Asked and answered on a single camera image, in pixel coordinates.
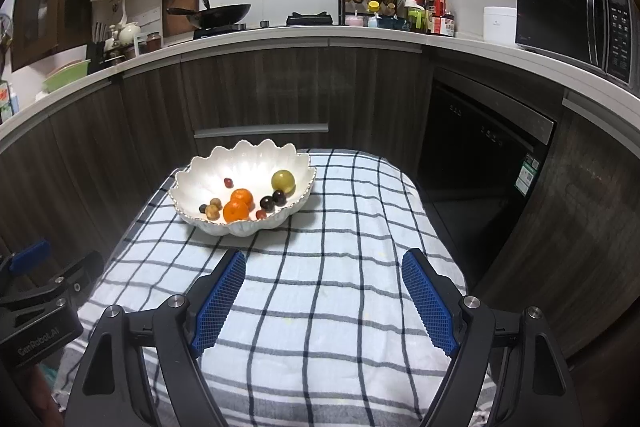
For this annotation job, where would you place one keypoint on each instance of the dark knife block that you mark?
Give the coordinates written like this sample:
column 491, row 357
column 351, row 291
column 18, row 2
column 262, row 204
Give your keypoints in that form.
column 96, row 52

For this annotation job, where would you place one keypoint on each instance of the glass jar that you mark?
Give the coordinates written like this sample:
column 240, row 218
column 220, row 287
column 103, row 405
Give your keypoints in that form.
column 153, row 43

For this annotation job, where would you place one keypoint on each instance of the yellow cap bottle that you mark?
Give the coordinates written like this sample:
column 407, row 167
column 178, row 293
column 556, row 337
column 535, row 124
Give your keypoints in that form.
column 373, row 7

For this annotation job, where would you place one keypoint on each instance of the orange mandarin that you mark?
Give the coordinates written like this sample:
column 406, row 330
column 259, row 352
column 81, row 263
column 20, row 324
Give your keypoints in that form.
column 236, row 212
column 241, row 195

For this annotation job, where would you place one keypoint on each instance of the green apple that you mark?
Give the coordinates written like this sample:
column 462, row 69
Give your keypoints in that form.
column 283, row 181

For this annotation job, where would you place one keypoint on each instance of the black microwave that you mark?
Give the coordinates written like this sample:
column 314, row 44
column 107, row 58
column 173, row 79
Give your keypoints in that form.
column 555, row 17

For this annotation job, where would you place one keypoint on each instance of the white kitchen countertop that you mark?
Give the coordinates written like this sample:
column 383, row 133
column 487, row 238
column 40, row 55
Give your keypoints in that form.
column 300, row 37

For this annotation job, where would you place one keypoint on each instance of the white black checked tablecloth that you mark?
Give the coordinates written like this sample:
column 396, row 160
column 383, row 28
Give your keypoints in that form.
column 325, row 257

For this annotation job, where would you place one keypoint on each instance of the dark wood base cabinet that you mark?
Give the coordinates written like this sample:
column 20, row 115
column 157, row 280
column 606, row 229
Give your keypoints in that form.
column 250, row 82

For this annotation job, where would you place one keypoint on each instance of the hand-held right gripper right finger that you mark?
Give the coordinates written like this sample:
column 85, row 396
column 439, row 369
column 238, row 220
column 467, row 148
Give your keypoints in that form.
column 427, row 302

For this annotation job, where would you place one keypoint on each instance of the green basin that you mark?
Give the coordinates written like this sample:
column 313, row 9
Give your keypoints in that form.
column 65, row 77

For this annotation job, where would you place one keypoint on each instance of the black gas stove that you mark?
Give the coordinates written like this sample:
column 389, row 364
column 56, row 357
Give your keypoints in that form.
column 310, row 19

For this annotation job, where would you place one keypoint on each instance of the green pitcher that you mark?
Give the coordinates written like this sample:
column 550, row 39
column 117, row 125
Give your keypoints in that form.
column 415, row 17

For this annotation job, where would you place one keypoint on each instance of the black wok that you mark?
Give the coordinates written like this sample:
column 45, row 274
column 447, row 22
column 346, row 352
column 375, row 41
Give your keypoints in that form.
column 225, row 14

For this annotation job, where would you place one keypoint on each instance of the white teapot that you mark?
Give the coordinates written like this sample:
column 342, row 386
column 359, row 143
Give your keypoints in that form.
column 130, row 33

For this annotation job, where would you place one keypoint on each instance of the brown longan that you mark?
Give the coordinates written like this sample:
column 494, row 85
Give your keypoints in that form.
column 212, row 214
column 216, row 202

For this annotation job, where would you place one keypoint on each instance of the white scalloped bowl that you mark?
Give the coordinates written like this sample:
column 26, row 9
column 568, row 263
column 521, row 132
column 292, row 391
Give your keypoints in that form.
column 240, row 167

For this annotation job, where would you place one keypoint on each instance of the pink bowl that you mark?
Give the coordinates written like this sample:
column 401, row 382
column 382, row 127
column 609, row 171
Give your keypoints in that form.
column 355, row 21

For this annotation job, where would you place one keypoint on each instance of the red plastic bottle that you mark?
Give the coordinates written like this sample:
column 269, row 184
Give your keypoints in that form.
column 439, row 7

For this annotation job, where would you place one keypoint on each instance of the dark purple plum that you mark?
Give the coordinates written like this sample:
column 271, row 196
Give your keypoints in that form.
column 279, row 197
column 266, row 203

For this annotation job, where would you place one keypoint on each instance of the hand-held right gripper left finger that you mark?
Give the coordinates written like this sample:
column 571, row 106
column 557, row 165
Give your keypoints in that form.
column 220, row 302

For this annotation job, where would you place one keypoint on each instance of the black built-in dishwasher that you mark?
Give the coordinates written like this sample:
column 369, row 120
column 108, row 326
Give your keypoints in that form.
column 475, row 182

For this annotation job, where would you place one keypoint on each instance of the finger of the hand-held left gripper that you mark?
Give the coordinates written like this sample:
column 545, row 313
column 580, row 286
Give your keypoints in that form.
column 82, row 274
column 30, row 254

